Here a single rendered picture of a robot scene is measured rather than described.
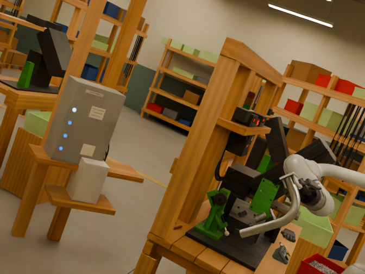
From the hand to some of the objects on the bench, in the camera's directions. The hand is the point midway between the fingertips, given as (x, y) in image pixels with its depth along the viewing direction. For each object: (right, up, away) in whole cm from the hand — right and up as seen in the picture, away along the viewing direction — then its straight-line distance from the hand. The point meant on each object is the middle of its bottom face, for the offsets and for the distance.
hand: (292, 184), depth 161 cm
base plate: (-1, -44, +133) cm, 140 cm away
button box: (+18, -58, +107) cm, 123 cm away
